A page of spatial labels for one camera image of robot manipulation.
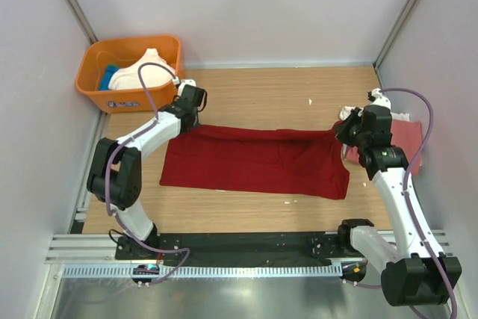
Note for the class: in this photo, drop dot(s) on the white t shirt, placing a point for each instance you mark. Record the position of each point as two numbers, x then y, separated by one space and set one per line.
346 111
156 75

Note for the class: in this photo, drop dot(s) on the slotted cable duct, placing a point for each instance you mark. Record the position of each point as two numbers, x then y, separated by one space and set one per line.
146 271

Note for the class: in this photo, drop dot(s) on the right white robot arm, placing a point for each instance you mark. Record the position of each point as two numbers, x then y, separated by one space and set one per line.
415 270

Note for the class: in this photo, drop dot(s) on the right aluminium frame post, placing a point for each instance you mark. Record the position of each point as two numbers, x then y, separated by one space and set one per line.
405 12

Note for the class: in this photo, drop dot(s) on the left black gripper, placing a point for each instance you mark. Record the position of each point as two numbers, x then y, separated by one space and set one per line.
197 122

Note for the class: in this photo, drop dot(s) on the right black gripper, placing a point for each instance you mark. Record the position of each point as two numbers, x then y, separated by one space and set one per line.
342 131

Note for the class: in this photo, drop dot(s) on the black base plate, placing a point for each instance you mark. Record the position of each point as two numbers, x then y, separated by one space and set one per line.
266 249

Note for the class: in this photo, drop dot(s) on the blue t shirt in bin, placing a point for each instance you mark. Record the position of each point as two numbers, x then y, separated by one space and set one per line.
107 76

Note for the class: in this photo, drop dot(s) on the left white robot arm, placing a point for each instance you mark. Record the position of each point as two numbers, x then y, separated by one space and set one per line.
115 176

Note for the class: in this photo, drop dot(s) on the dark red t shirt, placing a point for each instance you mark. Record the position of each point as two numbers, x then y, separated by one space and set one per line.
267 161

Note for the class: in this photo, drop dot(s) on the white t shirt in bin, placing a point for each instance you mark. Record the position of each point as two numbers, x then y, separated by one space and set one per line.
156 75

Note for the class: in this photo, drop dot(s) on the pink t shirt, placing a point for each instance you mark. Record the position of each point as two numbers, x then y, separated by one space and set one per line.
406 135

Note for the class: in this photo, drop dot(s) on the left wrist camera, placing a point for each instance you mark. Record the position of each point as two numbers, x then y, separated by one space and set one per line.
180 84

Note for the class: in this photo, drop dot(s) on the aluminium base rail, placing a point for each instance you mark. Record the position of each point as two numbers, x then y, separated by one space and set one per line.
96 248

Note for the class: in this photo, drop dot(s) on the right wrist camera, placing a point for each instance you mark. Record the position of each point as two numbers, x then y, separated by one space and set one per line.
378 98

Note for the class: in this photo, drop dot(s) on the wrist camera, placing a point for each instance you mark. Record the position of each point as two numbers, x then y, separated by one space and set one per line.
378 98
180 84

